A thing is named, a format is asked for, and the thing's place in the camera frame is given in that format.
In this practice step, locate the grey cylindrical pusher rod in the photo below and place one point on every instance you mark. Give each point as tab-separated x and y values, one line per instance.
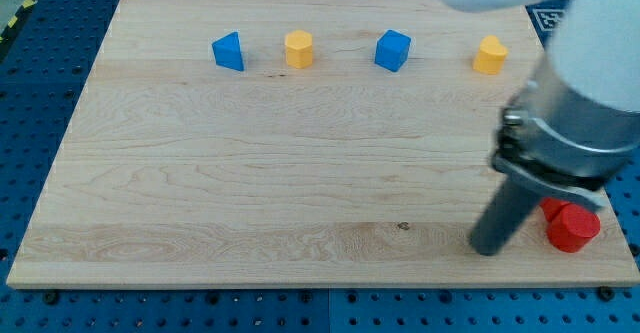
509	208

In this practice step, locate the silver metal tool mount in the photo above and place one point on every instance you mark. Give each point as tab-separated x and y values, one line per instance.
553	141

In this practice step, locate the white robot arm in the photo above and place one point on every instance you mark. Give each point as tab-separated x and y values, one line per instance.
595	47

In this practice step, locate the yellow heart block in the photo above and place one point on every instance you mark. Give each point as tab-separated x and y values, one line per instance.
490	56

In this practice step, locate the red block behind cylinder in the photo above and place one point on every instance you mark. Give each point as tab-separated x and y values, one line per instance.
551	207

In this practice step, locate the fiducial marker tag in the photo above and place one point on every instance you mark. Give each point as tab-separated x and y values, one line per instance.
547	19

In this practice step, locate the blue cube block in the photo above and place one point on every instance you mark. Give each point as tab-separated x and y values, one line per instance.
392	50

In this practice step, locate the wooden board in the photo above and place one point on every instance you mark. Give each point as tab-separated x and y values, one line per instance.
176	173

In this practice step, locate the yellow hexagon block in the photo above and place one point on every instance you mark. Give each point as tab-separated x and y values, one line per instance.
299	49

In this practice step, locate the blue triangle block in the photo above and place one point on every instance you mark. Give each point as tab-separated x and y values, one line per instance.
227	52

